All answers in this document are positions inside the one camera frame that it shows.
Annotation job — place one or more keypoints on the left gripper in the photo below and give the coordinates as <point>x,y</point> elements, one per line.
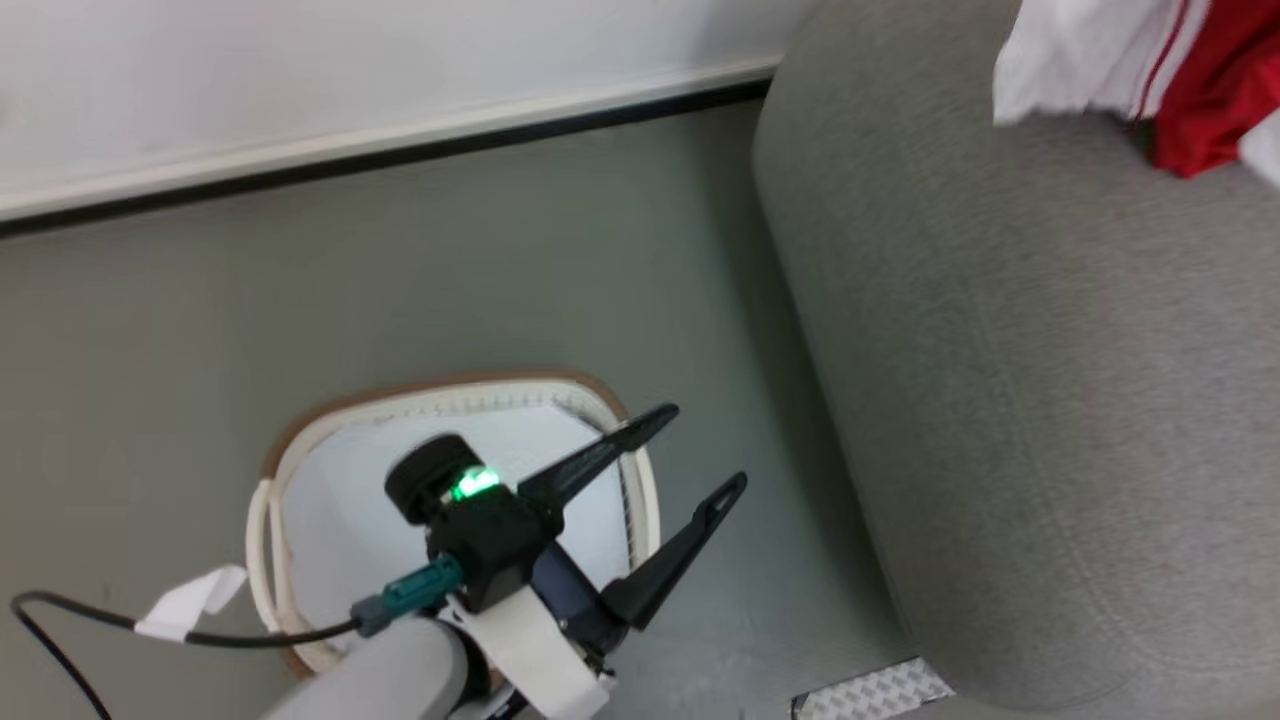
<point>500,545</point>

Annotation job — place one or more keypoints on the red and white garment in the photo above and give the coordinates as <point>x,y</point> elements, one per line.
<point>1210,90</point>

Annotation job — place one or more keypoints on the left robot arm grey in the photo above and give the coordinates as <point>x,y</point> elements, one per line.
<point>380,670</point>

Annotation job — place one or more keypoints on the grey fabric sofa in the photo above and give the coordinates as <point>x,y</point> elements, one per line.
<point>1050,400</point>

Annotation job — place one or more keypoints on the cream laundry basket brown rim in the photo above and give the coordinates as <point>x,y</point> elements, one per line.
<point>450,398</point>

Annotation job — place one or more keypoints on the silver chequer plate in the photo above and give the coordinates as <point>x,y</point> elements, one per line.
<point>870,692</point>

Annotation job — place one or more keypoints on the white and black baseboard strip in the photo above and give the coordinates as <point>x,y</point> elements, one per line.
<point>400,140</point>

